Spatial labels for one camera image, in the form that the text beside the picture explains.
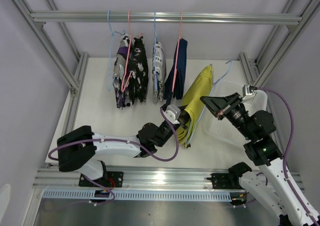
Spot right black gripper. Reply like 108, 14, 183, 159
199, 92, 255, 140

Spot light blue wire hanger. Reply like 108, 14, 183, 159
107, 10, 126, 91
191, 61, 233, 140

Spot yellow-green trousers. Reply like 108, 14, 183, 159
177, 64, 214, 148

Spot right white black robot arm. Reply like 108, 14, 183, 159
200, 93, 320, 225

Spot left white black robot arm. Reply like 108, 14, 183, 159
57, 110, 190, 186

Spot navy blue trousers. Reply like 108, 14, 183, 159
163, 39, 188, 105

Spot black white floral trousers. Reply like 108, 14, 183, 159
128, 36, 149, 104

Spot white newspaper print trousers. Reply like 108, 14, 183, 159
152, 41, 167, 102

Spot purple grey patterned trousers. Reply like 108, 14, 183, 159
112, 34, 130, 108

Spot white plastic basket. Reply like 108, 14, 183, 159
201, 81, 268, 147

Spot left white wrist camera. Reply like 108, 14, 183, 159
164, 104, 181, 124

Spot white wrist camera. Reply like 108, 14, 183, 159
242, 85, 258, 102
164, 104, 181, 124

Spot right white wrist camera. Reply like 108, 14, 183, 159
242, 85, 258, 102

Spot pink wire hanger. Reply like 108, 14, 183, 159
171, 11, 183, 93
121, 10, 132, 93

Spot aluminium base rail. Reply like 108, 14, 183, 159
32, 166, 228, 191

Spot slotted cable duct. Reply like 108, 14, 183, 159
42, 189, 242, 202

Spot aluminium frame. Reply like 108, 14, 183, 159
0, 0, 320, 176

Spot aluminium hanging rail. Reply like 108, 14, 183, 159
30, 11, 303, 26

